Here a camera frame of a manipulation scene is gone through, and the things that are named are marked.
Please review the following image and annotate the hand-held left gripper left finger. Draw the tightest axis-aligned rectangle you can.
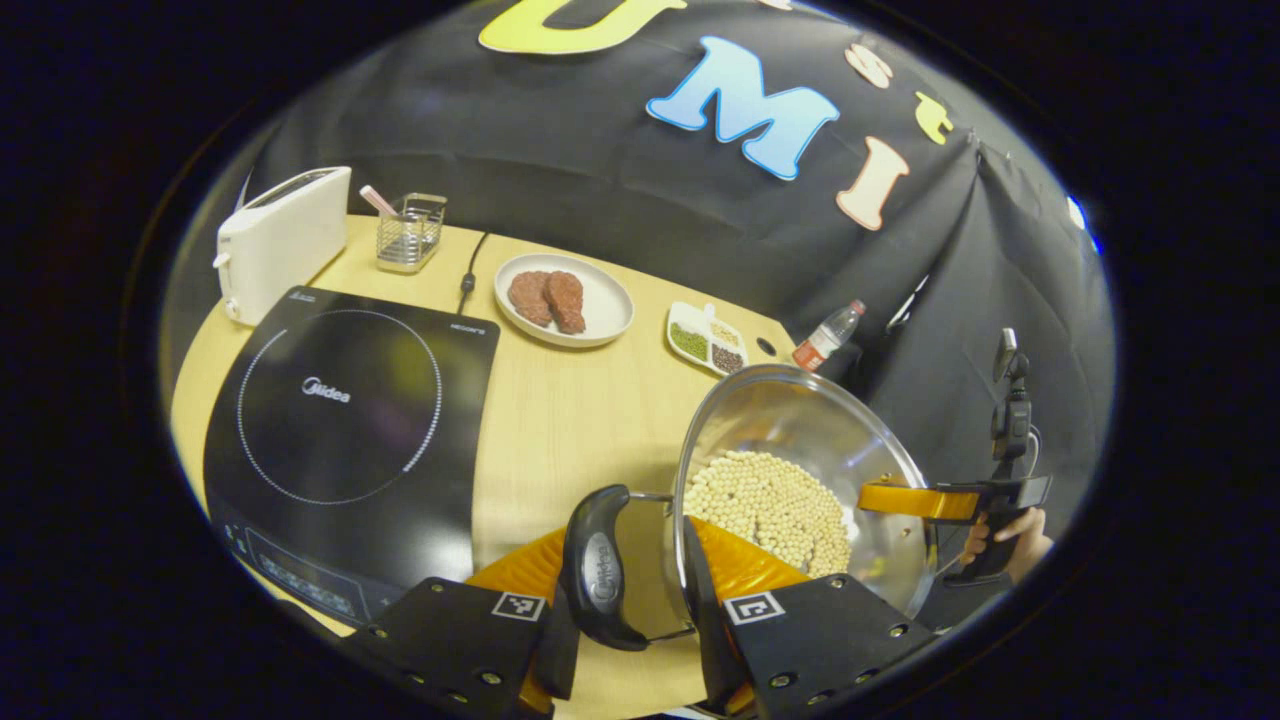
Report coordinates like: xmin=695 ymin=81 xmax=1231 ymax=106
xmin=345 ymin=527 xmax=583 ymax=719

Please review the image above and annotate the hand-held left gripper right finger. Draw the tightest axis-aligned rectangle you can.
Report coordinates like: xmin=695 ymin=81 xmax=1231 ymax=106
xmin=680 ymin=515 xmax=936 ymax=719

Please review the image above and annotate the steel pot with black handles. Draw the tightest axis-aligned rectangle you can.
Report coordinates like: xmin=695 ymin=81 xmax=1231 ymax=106
xmin=558 ymin=363 xmax=939 ymax=653

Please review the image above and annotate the black induction cooktop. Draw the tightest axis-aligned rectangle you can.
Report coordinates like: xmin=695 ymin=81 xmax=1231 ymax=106
xmin=203 ymin=286 xmax=501 ymax=629

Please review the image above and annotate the pile of soybeans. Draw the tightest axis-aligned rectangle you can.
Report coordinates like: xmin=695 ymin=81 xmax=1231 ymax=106
xmin=683 ymin=450 xmax=854 ymax=581

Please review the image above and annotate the clear bottle with red label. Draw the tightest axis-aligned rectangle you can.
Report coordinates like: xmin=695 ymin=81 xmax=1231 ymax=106
xmin=792 ymin=299 xmax=867 ymax=373

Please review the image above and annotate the white divided bean dish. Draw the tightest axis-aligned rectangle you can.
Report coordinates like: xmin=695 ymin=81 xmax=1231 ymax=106
xmin=666 ymin=301 xmax=749 ymax=377

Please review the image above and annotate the white round plate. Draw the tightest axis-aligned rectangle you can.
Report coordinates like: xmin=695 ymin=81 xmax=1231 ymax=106
xmin=494 ymin=252 xmax=636 ymax=349

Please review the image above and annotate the brown meat patty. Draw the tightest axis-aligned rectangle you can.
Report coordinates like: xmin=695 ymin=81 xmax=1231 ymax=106
xmin=544 ymin=270 xmax=588 ymax=335
xmin=507 ymin=270 xmax=554 ymax=328

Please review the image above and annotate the white toaster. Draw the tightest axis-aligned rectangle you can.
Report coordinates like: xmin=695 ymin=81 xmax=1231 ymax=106
xmin=213 ymin=166 xmax=353 ymax=327

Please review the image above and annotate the black power cable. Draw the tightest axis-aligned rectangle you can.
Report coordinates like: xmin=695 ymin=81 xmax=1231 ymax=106
xmin=457 ymin=231 xmax=491 ymax=316

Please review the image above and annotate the metal wire holder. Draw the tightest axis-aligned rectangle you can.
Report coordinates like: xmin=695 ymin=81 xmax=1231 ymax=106
xmin=376 ymin=192 xmax=448 ymax=275

